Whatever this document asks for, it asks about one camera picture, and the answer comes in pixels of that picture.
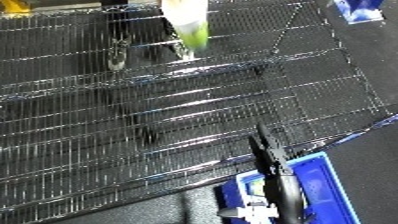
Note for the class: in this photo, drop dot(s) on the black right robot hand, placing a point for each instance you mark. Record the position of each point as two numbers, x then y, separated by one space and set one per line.
284 193

